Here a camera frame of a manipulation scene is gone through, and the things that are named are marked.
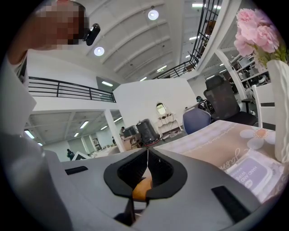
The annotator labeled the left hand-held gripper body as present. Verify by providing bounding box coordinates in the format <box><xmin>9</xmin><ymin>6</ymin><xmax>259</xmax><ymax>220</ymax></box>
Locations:
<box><xmin>71</xmin><ymin>151</ymin><xmax>88</xmax><ymax>161</ymax></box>

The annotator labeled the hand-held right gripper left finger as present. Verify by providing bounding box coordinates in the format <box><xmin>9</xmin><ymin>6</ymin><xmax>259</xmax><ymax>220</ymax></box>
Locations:
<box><xmin>62</xmin><ymin>148</ymin><xmax>149</xmax><ymax>226</ymax></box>

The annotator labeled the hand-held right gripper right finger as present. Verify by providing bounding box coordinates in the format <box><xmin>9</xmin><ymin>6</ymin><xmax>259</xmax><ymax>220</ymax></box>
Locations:
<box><xmin>135</xmin><ymin>148</ymin><xmax>267</xmax><ymax>230</ymax></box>

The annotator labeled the orange object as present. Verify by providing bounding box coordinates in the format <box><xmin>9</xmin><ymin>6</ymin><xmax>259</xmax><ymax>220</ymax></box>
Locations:
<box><xmin>131</xmin><ymin>168</ymin><xmax>153</xmax><ymax>201</ymax></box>

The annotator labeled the black round bin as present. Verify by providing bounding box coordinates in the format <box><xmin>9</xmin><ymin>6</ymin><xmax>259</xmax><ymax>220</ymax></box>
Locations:
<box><xmin>135</xmin><ymin>118</ymin><xmax>160</xmax><ymax>145</ymax></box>

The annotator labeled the white vanity table with mirror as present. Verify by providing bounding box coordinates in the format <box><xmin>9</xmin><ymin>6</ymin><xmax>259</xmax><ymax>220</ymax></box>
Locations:
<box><xmin>155</xmin><ymin>102</ymin><xmax>182</xmax><ymax>136</ymax></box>

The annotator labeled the floral pastel tablecloth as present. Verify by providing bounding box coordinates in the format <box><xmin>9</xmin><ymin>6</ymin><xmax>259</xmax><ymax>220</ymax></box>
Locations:
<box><xmin>155</xmin><ymin>120</ymin><xmax>289</xmax><ymax>204</ymax></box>

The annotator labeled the blue office chair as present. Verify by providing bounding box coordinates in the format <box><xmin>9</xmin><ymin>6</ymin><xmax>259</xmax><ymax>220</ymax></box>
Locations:
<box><xmin>182</xmin><ymin>109</ymin><xmax>212</xmax><ymax>135</ymax></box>

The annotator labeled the long black balcony railing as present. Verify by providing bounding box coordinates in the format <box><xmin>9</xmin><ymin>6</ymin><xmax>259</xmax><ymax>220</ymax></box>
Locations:
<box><xmin>28</xmin><ymin>76</ymin><xmax>117</xmax><ymax>103</ymax></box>

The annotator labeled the purple wet wipes packet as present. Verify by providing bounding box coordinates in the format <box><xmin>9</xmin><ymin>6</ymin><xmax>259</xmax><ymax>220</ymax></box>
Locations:
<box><xmin>224</xmin><ymin>149</ymin><xmax>285</xmax><ymax>203</ymax></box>

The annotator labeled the person's white shirt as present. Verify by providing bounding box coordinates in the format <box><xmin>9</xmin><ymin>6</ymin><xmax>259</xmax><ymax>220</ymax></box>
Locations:
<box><xmin>0</xmin><ymin>51</ymin><xmax>37</xmax><ymax>139</ymax></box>

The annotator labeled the black mesh office chair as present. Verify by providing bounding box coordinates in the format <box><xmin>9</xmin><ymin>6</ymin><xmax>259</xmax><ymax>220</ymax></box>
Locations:
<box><xmin>203</xmin><ymin>75</ymin><xmax>258</xmax><ymax>127</ymax></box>

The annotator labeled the white wooden chair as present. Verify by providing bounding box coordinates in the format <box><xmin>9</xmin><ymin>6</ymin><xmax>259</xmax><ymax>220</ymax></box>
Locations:
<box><xmin>251</xmin><ymin>83</ymin><xmax>277</xmax><ymax>132</ymax></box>

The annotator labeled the white ribbed vase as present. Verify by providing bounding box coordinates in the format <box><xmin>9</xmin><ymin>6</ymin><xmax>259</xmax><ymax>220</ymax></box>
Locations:
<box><xmin>266</xmin><ymin>60</ymin><xmax>289</xmax><ymax>163</ymax></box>

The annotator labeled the white shelf rack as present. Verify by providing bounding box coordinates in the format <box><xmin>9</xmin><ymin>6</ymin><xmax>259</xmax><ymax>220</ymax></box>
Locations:
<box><xmin>234</xmin><ymin>56</ymin><xmax>270</xmax><ymax>91</ymax></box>

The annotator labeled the person's head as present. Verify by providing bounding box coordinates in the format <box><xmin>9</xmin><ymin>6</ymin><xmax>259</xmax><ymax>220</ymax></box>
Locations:
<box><xmin>8</xmin><ymin>0</ymin><xmax>90</xmax><ymax>66</ymax></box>

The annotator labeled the curved black balcony railing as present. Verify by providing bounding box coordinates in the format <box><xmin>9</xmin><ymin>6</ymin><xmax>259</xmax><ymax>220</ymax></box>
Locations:
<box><xmin>153</xmin><ymin>0</ymin><xmax>222</xmax><ymax>80</ymax></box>

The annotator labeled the pink flower bunch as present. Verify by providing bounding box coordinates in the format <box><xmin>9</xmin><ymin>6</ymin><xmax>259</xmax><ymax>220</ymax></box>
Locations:
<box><xmin>233</xmin><ymin>8</ymin><xmax>289</xmax><ymax>67</ymax></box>

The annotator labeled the black head-worn camera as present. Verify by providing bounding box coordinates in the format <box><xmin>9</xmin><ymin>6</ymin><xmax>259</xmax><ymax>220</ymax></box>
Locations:
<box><xmin>82</xmin><ymin>23</ymin><xmax>101</xmax><ymax>46</ymax></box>

